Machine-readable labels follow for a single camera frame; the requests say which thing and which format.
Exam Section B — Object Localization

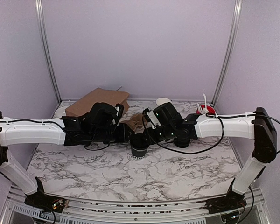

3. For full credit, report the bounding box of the brown paper bag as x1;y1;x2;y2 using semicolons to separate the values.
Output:
65;87;130;119

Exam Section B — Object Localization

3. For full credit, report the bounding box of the brown cardboard cup carrier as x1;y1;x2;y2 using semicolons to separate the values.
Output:
120;113;143;132

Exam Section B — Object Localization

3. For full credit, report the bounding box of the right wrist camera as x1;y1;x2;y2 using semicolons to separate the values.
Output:
142;102;182;129

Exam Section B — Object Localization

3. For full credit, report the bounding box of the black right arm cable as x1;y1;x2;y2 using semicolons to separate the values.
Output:
142;109;280;154

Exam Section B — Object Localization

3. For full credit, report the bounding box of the black takeout coffee cup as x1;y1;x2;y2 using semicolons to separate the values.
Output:
130;133;149;160

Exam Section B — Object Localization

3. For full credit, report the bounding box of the red utensil holder cup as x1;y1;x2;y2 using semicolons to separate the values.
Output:
196;104;216;114

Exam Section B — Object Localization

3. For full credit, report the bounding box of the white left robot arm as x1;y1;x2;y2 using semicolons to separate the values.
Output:
0;112;130;208

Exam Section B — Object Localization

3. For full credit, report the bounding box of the aluminium frame post left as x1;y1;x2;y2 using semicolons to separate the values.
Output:
35;0;62;104

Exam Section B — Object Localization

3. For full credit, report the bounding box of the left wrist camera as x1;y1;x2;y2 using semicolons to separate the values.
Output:
89;103;124;128

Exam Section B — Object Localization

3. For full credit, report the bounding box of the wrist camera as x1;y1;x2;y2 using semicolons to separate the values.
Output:
142;102;182;129
89;103;124;128

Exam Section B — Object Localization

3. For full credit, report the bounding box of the orange white bowl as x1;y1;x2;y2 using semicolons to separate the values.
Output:
54;107;66;118

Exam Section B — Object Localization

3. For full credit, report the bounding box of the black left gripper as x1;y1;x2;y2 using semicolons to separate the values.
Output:
90;123;135;144

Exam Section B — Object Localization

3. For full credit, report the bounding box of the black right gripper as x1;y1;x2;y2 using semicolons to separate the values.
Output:
141;125;176;146

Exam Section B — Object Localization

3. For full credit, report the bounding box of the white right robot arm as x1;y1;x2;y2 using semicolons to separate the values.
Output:
144;137;254;201

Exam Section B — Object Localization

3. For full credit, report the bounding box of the stack of black paper cups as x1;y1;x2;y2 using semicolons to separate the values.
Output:
155;98;172;107

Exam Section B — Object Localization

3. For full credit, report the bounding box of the aluminium frame post right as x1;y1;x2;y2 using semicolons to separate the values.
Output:
211;0;243;105

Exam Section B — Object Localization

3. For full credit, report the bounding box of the aluminium frame post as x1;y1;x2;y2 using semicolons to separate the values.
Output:
211;0;243;105
35;0;62;104

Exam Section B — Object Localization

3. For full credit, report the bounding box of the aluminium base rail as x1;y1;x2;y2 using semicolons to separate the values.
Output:
0;186;272;224

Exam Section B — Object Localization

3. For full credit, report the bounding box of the white plastic utensil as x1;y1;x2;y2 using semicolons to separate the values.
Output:
197;93;209;114

